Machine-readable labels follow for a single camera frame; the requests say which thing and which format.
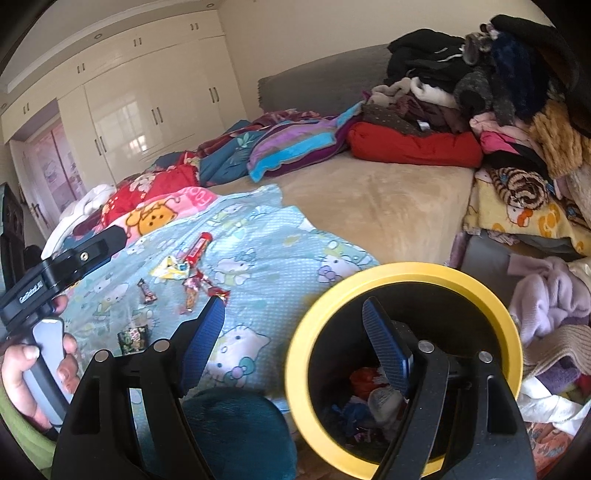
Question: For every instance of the cream plush garment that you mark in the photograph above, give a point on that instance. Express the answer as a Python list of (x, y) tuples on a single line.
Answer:
[(579, 184)]

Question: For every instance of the cream wardrobe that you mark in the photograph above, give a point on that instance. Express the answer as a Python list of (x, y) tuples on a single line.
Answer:
[(138, 106)]

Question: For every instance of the light blue cat print blanket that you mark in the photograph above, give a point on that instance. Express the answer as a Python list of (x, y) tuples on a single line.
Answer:
[(277, 258)]

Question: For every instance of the person's left forearm green sleeve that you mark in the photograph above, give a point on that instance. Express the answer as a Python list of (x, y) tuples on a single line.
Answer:
[(18, 436)]

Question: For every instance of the dark twisted candy wrapper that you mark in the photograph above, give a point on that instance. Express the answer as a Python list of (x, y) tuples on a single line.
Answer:
[(147, 291)]

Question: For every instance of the black chair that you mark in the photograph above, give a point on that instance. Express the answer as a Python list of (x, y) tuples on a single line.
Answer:
[(11, 221)]

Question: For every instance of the tiger striped garment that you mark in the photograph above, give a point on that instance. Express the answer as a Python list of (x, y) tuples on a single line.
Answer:
[(521, 184)]

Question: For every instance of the grey cloth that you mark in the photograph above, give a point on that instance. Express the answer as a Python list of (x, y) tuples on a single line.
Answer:
[(485, 258)]

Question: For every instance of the yellow white wrapper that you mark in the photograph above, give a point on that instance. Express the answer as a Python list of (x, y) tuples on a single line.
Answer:
[(168, 268)]

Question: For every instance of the pink decorated door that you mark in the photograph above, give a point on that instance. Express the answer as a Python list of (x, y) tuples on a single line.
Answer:
[(51, 170)]

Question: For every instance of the pink garment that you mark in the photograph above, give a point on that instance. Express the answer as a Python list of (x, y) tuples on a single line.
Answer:
[(498, 134)]

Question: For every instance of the red floral quilt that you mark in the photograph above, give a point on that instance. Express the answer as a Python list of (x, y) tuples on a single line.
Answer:
[(171, 180)]

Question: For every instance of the blue wrapper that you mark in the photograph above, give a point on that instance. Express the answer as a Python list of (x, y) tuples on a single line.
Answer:
[(355, 410)]

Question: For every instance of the red plastic bag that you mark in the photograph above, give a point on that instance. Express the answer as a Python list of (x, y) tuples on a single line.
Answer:
[(362, 381)]

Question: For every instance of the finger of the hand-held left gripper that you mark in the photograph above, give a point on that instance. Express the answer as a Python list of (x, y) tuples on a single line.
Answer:
[(87, 254)]

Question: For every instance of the white crumpled cloth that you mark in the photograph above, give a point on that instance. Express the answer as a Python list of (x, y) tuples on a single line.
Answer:
[(545, 397)]

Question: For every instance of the red shiny candy wrapper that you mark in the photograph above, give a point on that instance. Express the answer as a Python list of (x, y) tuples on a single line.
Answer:
[(218, 292), (194, 288)]

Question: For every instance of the purple striped blanket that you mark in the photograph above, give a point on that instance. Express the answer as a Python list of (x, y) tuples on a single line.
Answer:
[(295, 143)]

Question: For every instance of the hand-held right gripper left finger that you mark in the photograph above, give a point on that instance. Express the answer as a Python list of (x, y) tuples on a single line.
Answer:
[(203, 346)]

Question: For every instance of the brown dotted garment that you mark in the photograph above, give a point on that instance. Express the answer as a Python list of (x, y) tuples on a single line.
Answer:
[(392, 115)]

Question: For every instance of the teal leaf print quilt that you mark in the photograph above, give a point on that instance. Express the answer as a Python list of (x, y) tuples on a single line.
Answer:
[(226, 161)]

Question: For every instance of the white fleece garment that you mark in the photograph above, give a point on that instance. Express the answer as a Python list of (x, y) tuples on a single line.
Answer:
[(429, 94)]

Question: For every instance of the yellow cartoon blanket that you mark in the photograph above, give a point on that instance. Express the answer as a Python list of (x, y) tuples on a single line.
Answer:
[(531, 221)]

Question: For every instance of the red snack wrapper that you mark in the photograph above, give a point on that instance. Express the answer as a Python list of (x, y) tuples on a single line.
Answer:
[(198, 248)]

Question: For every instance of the beige pillow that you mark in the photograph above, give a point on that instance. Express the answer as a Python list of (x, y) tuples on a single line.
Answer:
[(392, 207)]

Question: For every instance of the red folded quilt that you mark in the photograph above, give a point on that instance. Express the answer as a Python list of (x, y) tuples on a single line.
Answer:
[(415, 147)]

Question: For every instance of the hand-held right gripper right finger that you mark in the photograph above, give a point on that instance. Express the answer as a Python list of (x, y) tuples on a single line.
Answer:
[(385, 346)]

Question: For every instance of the black jacket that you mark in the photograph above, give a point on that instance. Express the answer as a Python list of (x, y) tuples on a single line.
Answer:
[(425, 55)]

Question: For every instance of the pink cartoon blanket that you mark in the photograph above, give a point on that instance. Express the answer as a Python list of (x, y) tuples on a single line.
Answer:
[(184, 201)]

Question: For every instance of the lilac fleece garment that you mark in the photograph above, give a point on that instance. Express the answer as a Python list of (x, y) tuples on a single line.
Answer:
[(554, 286)]

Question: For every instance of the orange print cloth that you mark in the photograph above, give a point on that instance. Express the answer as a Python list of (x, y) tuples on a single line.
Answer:
[(549, 441)]

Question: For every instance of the dark shiny candy wrapper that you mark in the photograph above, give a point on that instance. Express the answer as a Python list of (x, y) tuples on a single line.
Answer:
[(134, 339)]

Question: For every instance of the tan fluffy garment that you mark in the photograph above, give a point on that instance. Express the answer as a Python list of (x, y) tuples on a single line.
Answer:
[(558, 138)]

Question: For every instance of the white cloth bundle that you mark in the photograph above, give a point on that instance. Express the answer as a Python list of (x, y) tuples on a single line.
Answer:
[(97, 196)]

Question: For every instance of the grey speckled garment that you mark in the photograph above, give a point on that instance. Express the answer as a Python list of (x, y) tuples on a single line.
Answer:
[(475, 90)]

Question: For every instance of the maroon blanket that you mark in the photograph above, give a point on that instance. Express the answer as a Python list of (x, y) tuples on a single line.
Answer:
[(286, 116)]

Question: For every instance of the teal round cushion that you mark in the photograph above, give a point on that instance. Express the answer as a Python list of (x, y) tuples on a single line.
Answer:
[(240, 429)]

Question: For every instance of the beige knit garment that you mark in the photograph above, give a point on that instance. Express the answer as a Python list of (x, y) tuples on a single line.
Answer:
[(563, 346)]

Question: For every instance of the yellow-rimmed black trash bin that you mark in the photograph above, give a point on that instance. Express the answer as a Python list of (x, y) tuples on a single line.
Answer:
[(415, 272)]

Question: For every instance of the grey headboard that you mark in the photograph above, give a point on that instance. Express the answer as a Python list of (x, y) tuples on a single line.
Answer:
[(318, 83)]

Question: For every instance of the dark blue furry garment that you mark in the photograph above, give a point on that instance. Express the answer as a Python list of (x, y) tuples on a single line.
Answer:
[(517, 69)]

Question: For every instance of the black fleece garment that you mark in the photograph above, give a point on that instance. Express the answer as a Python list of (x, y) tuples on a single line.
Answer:
[(531, 32)]

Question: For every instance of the person's left hand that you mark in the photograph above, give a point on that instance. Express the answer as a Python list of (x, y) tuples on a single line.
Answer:
[(16, 374)]

